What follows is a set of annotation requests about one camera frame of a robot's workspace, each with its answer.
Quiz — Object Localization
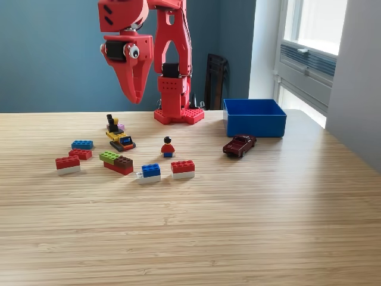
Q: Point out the small yellow toy digger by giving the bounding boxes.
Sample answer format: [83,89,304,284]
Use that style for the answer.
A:
[105,114,136,153]

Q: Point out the blue plastic bin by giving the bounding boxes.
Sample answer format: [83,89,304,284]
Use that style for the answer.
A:
[223,98,288,138]

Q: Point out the black table clamp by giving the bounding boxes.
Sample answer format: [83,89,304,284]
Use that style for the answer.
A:
[189,93,207,110]

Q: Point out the dark folded chair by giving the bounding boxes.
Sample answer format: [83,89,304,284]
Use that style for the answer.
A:
[204,53,230,111]

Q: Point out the toy figure with red shirt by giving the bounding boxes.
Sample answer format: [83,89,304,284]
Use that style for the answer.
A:
[160,136,177,158]

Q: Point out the red flat brick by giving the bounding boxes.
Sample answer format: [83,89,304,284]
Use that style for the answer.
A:
[68,148,93,161]

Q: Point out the green brown red brick stack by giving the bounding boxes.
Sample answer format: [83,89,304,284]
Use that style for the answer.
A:
[99,151,135,176]

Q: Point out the blue and white brick stack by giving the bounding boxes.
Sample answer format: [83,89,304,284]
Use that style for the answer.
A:
[136,163,162,185]

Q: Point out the red and white brick stack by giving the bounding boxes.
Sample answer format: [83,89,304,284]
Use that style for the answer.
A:
[170,160,196,180]
[55,155,82,176]

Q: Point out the dark red toy car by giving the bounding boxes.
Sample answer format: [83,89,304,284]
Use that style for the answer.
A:
[222,133,257,158]

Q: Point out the grey vent grille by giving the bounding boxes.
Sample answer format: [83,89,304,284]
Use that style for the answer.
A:
[279,41,338,88]

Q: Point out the window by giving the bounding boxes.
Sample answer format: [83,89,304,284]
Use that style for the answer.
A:
[279,0,349,57]

